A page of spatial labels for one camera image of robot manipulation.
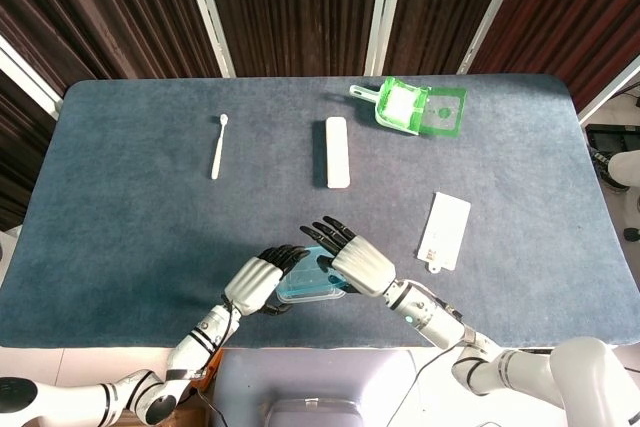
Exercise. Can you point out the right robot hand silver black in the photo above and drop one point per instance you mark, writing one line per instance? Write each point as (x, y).
(362, 264)

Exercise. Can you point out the pale green plastic scoop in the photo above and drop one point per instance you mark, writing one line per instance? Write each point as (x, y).
(362, 92)

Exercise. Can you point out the blue transparent container lid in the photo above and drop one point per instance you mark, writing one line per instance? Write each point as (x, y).
(307, 279)

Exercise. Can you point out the white rectangular case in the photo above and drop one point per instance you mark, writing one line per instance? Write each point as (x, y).
(337, 152)

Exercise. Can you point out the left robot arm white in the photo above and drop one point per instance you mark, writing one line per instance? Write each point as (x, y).
(187, 357)

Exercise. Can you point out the grey white robot torso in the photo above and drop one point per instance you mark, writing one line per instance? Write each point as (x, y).
(320, 377)

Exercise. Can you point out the white plastic spoon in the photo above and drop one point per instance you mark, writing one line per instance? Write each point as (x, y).
(218, 152)

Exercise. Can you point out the green transparent plastic bag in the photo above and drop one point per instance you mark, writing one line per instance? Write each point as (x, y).
(445, 112)

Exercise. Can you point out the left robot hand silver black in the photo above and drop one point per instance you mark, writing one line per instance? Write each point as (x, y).
(252, 279)

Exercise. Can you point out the brown pleated curtain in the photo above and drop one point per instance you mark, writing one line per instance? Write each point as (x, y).
(300, 7)

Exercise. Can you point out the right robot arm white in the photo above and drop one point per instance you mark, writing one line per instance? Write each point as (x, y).
(525, 372)

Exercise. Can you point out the white flat package card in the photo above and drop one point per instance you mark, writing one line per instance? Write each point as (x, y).
(445, 232)

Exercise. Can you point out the white rounded object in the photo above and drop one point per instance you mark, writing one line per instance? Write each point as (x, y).
(627, 169)

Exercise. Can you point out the white metal frame post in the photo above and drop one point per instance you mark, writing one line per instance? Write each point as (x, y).
(210, 12)
(492, 12)
(610, 89)
(27, 77)
(382, 12)

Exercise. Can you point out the blue-grey table cloth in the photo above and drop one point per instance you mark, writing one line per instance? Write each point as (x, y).
(125, 197)

